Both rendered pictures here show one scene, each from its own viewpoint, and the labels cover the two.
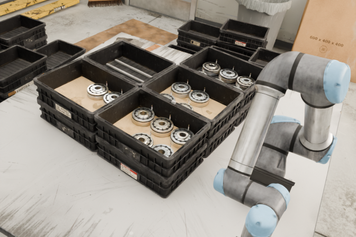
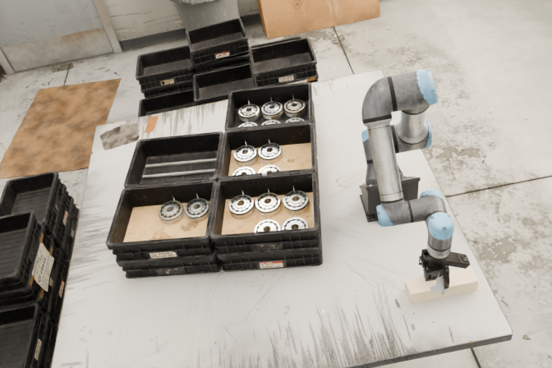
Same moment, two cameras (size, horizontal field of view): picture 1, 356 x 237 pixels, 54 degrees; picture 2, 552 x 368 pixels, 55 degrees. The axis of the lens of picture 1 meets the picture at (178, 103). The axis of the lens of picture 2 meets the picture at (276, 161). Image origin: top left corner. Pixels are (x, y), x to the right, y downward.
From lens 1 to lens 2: 81 cm
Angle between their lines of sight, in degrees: 19
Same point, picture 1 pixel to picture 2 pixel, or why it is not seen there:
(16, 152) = (146, 327)
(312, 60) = (403, 80)
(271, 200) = (434, 206)
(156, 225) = (335, 290)
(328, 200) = not seen: hidden behind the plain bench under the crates
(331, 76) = (425, 87)
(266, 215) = (443, 219)
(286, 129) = not seen: hidden behind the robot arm
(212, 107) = (289, 154)
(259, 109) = (382, 142)
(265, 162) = not seen: hidden behind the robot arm
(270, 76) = (376, 111)
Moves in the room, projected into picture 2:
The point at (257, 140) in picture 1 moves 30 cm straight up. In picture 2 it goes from (394, 167) to (396, 94)
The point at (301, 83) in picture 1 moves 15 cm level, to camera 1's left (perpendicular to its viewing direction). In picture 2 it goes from (404, 103) to (366, 124)
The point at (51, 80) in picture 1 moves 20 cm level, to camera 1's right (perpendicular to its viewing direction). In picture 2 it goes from (117, 234) to (164, 209)
